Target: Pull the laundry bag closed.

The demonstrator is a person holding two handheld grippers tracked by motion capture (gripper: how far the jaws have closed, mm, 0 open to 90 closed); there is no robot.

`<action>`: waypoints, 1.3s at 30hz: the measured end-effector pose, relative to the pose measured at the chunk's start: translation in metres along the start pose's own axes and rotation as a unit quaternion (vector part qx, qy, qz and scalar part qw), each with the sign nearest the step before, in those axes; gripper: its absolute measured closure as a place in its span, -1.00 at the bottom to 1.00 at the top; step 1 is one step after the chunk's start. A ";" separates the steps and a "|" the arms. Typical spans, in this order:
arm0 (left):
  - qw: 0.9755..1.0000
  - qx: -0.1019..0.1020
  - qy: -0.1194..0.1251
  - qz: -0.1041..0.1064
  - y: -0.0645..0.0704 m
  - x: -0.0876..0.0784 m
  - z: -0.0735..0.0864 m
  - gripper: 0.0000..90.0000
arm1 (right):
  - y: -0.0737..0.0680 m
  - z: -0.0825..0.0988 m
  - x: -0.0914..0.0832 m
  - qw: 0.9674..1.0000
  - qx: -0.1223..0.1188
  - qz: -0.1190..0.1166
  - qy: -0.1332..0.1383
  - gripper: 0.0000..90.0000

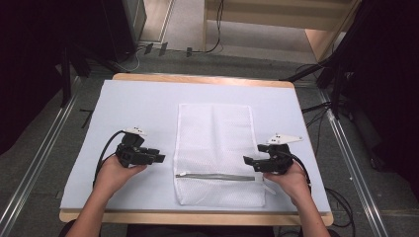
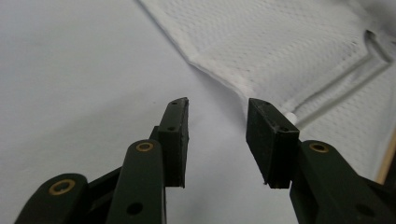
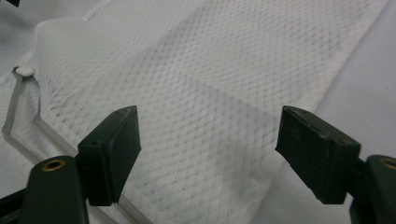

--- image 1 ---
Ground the pale blue table mat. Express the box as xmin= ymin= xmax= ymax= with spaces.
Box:
xmin=60 ymin=79 xmax=332 ymax=213

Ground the person's left hand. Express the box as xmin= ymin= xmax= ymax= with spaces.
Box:
xmin=93 ymin=154 xmax=148 ymax=198

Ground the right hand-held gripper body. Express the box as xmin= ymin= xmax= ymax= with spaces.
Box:
xmin=252 ymin=132 xmax=304 ymax=176

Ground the black hanging cable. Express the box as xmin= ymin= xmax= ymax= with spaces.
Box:
xmin=191 ymin=0 xmax=225 ymax=55

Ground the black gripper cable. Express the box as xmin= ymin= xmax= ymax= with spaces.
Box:
xmin=286 ymin=150 xmax=312 ymax=196
xmin=92 ymin=129 xmax=127 ymax=189

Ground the white mesh laundry bag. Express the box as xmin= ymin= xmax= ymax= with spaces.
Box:
xmin=173 ymin=103 xmax=277 ymax=208

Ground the wooden shelf unit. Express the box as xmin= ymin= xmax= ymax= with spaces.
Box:
xmin=202 ymin=0 xmax=363 ymax=63

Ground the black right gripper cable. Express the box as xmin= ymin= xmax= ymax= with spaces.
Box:
xmin=286 ymin=150 xmax=312 ymax=196

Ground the dark cabinet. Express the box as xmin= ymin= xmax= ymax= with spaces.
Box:
xmin=98 ymin=0 xmax=148 ymax=63

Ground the person's right hand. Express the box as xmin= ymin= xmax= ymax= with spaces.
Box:
xmin=263 ymin=161 xmax=312 ymax=202

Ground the white floor cable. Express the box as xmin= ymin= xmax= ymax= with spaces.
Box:
xmin=115 ymin=45 xmax=147 ymax=73

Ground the wooden table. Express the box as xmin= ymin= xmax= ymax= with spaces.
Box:
xmin=58 ymin=72 xmax=334 ymax=227

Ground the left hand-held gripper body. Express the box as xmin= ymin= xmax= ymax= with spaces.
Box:
xmin=115 ymin=126 xmax=157 ymax=169

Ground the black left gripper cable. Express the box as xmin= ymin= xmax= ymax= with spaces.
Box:
xmin=92 ymin=129 xmax=127 ymax=189

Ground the aluminium floor rail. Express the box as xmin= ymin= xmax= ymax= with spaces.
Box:
xmin=0 ymin=76 xmax=83 ymax=237
xmin=317 ymin=88 xmax=391 ymax=237

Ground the black metal stand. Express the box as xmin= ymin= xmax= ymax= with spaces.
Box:
xmin=280 ymin=0 xmax=377 ymax=120
xmin=48 ymin=42 xmax=129 ymax=109

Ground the black floor cable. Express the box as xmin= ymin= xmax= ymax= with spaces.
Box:
xmin=323 ymin=187 xmax=357 ymax=237

